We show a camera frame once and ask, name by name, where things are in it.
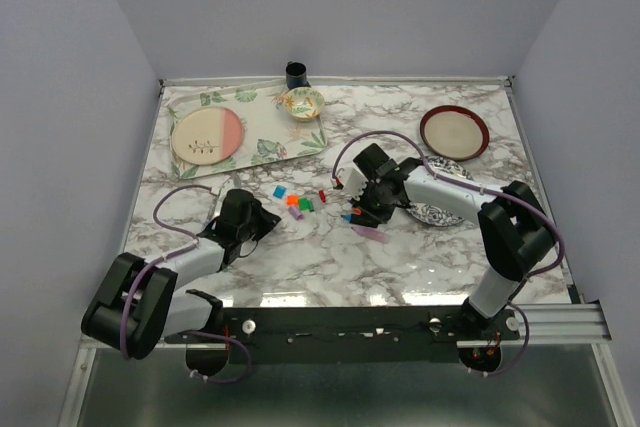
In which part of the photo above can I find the red rimmed beige plate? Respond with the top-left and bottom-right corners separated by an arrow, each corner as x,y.
419,105 -> 490,161

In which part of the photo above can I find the floral leaf serving tray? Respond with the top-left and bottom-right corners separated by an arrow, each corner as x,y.
162,80 -> 328,180

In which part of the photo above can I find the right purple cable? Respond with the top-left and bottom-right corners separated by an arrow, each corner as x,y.
332,131 -> 566,378

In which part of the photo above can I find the blue floral white plate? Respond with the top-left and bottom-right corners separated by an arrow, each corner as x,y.
407,156 -> 473,227

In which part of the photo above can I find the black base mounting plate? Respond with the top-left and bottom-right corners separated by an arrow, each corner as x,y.
164,305 -> 521,366

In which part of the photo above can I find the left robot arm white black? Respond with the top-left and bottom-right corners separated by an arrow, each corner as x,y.
81,189 -> 281,360

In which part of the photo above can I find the purple capped highlighter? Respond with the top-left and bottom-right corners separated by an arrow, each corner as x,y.
351,225 -> 390,244

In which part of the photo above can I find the purple highlighter cap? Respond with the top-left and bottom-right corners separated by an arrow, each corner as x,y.
288,205 -> 304,220

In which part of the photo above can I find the floral ceramic bowl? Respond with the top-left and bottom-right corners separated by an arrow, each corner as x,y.
284,87 -> 325,122

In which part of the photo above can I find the dark blue mug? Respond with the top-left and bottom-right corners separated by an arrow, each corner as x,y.
285,61 -> 310,90

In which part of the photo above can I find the blue highlighter cap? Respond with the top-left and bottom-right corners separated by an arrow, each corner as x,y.
273,185 -> 286,198

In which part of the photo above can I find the pink cream round plate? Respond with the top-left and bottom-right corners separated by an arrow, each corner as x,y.
171,106 -> 244,166

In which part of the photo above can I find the blue capped black highlighter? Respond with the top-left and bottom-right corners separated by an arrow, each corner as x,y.
341,213 -> 379,228

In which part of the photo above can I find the aluminium frame rail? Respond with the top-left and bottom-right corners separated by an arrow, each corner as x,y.
79,299 -> 614,348

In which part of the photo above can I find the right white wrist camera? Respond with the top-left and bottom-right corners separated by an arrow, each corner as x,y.
332,167 -> 370,201

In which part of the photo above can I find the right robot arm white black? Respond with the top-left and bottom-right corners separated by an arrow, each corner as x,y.
346,143 -> 559,339

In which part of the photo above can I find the light blue clear pen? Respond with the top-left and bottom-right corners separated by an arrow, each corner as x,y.
202,194 -> 222,228

